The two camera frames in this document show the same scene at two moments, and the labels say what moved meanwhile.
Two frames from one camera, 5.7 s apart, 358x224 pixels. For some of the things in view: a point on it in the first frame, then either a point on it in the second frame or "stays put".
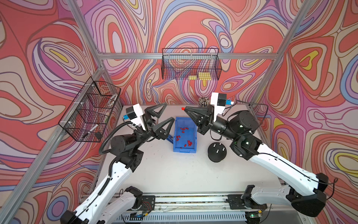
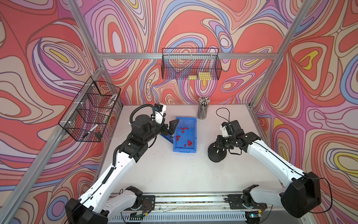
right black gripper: [204, 123] → [219, 142]
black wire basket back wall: [196, 64] stays put
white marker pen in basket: [90, 130] stays put
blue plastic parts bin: [185, 136] stays put
